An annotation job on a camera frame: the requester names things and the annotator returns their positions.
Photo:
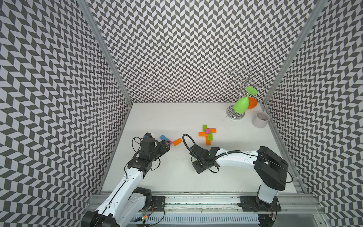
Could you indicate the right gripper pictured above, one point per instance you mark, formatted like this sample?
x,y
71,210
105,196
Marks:
x,y
197,167

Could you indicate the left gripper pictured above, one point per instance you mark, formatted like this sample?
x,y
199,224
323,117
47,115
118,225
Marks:
x,y
163,146

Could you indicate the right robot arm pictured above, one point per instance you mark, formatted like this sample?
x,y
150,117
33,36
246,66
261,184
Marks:
x,y
270,167

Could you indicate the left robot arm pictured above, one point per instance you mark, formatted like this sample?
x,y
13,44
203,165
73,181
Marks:
x,y
128,198

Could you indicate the blue lego plate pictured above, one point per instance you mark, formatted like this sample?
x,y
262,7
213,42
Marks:
x,y
162,137

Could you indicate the green plastic wine glass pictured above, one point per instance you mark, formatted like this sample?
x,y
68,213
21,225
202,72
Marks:
x,y
242,104

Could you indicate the grey cup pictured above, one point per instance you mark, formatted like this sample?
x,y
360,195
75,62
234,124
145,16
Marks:
x,y
261,119

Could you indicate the orange plastic bowl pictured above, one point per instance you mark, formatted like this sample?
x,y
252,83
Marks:
x,y
252,103

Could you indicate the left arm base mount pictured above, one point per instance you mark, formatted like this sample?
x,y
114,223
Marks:
x,y
154,203

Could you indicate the aluminium front rail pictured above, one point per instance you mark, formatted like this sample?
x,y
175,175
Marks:
x,y
298,210

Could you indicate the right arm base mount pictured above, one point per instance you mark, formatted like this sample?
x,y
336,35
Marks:
x,y
252,203

